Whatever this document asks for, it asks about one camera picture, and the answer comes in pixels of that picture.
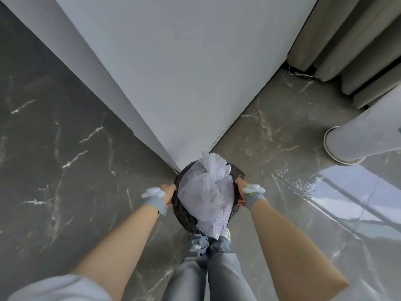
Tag person's left hand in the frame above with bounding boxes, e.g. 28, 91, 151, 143
160, 184, 177, 208

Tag person's right hand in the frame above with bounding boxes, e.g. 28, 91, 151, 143
234, 178, 250, 207

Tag black trash bag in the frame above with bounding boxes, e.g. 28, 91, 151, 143
171, 161, 246, 234

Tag person's right forearm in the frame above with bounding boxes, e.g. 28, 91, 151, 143
249, 199, 350, 293

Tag person's left forearm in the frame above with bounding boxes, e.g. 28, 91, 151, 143
70, 204, 161, 281

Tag gray wristband with white tracker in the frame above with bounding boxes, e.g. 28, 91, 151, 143
241, 184, 267, 211
141, 187, 169, 217

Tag blue jeans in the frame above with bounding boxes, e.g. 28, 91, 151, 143
161, 233, 255, 301

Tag white cabinet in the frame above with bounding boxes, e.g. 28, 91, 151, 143
5, 0, 320, 173

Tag white cylindrical appliance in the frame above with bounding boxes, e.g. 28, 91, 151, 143
323, 87, 401, 166

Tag beige curtain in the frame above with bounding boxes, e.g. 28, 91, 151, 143
286, 0, 401, 110

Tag white cable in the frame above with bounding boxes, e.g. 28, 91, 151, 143
288, 66, 315, 80

